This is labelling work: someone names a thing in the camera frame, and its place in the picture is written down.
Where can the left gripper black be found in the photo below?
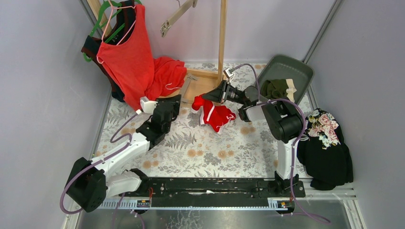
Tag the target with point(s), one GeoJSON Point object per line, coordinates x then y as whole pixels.
{"type": "Point", "coordinates": [174, 103]}

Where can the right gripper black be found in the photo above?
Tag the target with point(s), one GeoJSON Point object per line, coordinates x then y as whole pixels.
{"type": "Point", "coordinates": [223, 93]}

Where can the red underwear with white lettering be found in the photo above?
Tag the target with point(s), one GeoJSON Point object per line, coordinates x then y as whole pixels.
{"type": "Point", "coordinates": [216, 116]}

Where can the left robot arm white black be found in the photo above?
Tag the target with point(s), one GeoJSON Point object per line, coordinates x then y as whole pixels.
{"type": "Point", "coordinates": [92, 181]}

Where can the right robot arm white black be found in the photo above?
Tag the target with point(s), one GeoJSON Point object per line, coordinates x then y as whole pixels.
{"type": "Point", "coordinates": [284, 120]}

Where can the olive green underwear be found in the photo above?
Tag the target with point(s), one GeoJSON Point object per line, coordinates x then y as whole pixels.
{"type": "Point", "coordinates": [278, 88]}

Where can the green plastic hanger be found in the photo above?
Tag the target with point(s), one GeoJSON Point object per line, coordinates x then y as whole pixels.
{"type": "Point", "coordinates": [116, 7]}

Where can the wooden clothes rack stand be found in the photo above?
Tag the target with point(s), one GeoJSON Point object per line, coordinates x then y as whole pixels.
{"type": "Point", "coordinates": [208, 80]}

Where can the floral table cloth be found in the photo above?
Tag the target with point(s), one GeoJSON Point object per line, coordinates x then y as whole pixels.
{"type": "Point", "coordinates": [193, 150]}

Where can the red tank top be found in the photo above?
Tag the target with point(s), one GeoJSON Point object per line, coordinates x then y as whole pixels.
{"type": "Point", "coordinates": [132, 67]}

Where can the grey plastic bin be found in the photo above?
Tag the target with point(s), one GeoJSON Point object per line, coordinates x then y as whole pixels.
{"type": "Point", "coordinates": [285, 67]}

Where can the dark striped garment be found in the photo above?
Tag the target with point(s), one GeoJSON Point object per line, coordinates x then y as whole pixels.
{"type": "Point", "coordinates": [90, 50]}

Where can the black floral garment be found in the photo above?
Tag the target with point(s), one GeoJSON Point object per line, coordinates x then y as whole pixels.
{"type": "Point", "coordinates": [323, 152]}

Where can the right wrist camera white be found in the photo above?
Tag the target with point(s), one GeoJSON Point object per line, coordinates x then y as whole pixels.
{"type": "Point", "coordinates": [229, 74]}

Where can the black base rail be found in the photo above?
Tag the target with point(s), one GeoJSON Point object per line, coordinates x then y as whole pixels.
{"type": "Point", "coordinates": [179, 192]}

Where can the pink wire hanger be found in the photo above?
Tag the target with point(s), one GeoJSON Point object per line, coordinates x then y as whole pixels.
{"type": "Point", "coordinates": [125, 15]}

